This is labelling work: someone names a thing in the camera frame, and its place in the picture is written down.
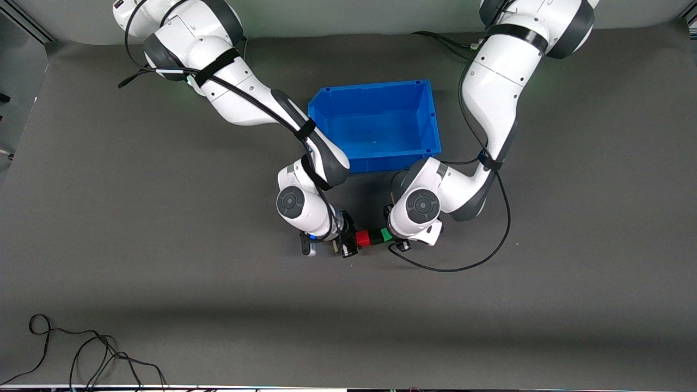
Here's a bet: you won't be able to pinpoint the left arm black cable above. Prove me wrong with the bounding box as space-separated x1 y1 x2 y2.
388 33 512 273

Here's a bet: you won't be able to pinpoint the thin black loose cable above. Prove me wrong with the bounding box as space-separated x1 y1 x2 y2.
0 314 169 390

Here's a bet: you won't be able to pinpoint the dark grey table mat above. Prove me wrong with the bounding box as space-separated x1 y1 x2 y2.
0 19 697 389

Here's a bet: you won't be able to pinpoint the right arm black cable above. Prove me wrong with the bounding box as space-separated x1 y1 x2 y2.
118 0 349 243

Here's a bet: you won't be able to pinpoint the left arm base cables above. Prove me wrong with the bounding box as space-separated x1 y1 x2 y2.
411 30 484 54

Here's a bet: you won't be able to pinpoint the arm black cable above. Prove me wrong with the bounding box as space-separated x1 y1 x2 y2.
388 33 512 273
118 0 349 243

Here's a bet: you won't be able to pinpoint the blue plastic bin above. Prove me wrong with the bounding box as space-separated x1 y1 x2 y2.
307 79 442 175

